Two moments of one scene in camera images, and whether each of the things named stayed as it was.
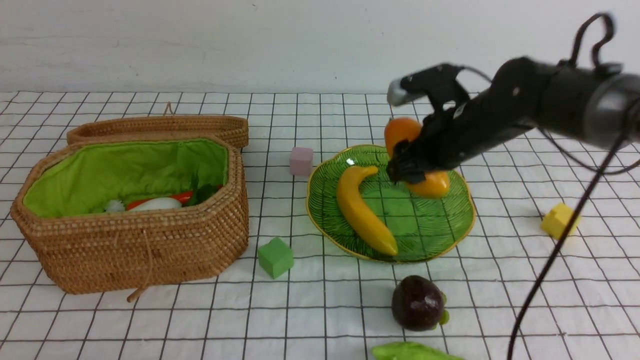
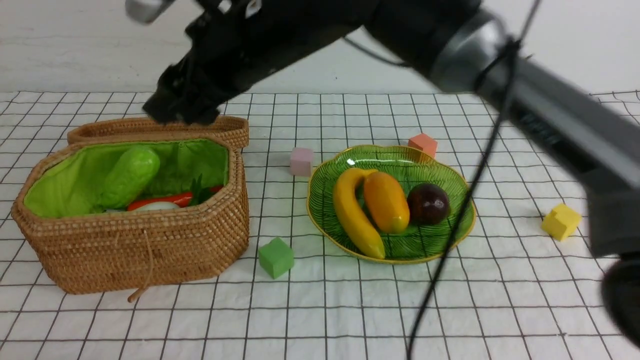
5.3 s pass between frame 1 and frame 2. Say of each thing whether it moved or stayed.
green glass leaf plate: stayed
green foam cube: stayed
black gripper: moved
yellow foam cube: stayed
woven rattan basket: stayed
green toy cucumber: moved
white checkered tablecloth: stayed
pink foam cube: stayed
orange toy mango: moved
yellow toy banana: moved
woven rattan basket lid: stayed
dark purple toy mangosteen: moved
